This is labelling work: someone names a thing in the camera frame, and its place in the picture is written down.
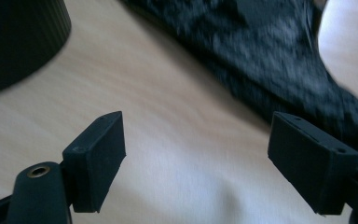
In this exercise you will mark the black plastic garbage bag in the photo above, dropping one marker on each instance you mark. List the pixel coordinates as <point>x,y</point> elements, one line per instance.
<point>261,53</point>

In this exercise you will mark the black plastic trash bin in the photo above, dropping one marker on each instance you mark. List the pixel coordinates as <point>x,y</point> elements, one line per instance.
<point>15,40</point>

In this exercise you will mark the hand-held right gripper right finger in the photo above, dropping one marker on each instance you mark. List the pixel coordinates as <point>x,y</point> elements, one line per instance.
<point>313,165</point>

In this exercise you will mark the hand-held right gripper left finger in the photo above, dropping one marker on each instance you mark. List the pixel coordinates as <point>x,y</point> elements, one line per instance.
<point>96,161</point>

